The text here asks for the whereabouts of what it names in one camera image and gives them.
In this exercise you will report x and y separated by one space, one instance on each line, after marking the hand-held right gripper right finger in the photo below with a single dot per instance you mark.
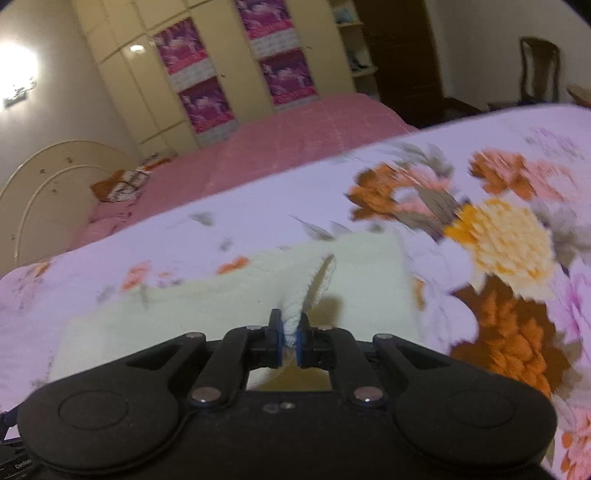
300 341

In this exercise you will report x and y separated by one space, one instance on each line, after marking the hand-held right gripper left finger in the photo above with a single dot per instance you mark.
276 339

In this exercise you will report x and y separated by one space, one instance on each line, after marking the cream knitted garment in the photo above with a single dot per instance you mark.
221 304

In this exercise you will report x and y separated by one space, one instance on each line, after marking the pink bedspread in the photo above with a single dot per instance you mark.
258 147

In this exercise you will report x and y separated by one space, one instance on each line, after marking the floral printed bedsheet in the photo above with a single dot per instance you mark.
461 221

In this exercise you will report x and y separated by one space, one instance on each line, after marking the orange patterned pillow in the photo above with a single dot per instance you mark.
121 184

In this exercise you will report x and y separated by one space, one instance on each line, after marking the purple printed wardrobe poster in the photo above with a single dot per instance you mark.
207 105
268 21
183 46
288 77

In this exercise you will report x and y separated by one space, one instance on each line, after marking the cream curved headboard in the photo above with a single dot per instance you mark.
41 198

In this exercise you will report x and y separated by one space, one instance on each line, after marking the cream wardrobe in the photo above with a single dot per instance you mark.
138 69

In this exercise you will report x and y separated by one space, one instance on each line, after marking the dark wooden door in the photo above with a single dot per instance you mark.
401 55

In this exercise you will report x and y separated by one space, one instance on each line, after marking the dark wooden chair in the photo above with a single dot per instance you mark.
535 69

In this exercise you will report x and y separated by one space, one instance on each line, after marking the open wall shelf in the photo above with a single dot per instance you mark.
353 46

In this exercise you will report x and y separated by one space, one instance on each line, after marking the wall lamp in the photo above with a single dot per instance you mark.
18 78

